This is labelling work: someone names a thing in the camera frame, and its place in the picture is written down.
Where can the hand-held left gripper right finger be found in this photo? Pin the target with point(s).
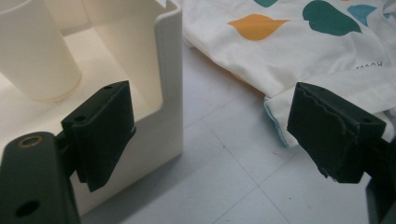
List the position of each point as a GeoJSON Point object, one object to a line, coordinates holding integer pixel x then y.
{"type": "Point", "coordinates": [333, 137]}

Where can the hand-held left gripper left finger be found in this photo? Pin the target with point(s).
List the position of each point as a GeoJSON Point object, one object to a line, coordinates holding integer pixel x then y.
{"type": "Point", "coordinates": [99, 133]}

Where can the white storage box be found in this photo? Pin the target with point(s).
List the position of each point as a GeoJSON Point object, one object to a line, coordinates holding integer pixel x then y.
{"type": "Point", "coordinates": [169, 93]}

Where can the white tote bag coloured shapes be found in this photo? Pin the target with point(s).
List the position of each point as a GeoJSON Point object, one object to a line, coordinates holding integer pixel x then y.
{"type": "Point", "coordinates": [295, 59]}

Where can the white cup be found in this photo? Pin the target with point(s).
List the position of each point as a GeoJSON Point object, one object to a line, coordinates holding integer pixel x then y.
{"type": "Point", "coordinates": [37, 53]}

